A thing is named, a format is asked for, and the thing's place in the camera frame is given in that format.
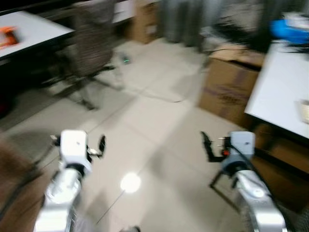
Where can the small green object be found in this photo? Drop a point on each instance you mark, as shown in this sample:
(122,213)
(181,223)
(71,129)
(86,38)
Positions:
(126,59)

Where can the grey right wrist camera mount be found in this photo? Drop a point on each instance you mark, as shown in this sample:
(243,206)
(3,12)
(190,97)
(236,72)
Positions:
(242,144)

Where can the large brown cardboard box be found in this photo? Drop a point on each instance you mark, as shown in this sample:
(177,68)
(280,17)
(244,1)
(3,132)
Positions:
(285,169)

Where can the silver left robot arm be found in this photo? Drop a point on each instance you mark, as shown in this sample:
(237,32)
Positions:
(62,193)

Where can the small brown cardboard box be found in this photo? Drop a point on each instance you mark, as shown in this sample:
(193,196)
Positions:
(144,21)

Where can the orange object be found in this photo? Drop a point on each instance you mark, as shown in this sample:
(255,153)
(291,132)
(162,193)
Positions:
(8,37)

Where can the white table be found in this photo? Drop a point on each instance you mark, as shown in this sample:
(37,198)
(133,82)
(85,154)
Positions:
(36,30)
(285,87)

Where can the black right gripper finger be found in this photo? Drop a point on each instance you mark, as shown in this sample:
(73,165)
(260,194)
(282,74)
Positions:
(207,145)

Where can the blue plastic object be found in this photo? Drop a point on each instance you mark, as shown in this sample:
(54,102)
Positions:
(289,33)

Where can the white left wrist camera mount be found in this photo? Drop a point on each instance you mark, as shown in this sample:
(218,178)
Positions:
(73,147)

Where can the printed brown cardboard box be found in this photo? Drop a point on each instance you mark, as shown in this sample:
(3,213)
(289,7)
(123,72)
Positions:
(227,84)

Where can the dark mesh office chair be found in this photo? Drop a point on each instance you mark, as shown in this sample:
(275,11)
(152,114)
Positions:
(91,43)

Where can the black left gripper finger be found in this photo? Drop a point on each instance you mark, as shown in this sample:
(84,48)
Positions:
(102,143)
(55,140)

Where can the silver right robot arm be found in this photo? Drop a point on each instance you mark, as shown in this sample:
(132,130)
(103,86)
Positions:
(253,198)

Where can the brown pillow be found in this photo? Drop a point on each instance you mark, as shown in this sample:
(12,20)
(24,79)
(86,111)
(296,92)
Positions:
(17,193)

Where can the grey curtain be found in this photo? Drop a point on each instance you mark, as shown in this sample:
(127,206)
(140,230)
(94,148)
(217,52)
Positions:
(212,19)

